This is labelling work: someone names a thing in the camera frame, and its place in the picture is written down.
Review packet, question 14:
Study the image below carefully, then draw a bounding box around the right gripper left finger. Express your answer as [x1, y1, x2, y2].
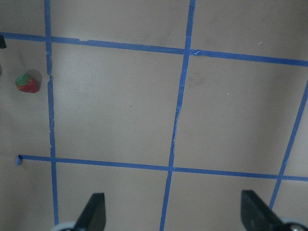
[75, 193, 106, 231]

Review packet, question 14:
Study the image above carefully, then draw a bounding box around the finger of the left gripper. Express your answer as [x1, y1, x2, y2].
[0, 35, 6, 49]

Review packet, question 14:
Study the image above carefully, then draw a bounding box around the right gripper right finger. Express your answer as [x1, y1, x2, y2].
[240, 190, 289, 231]

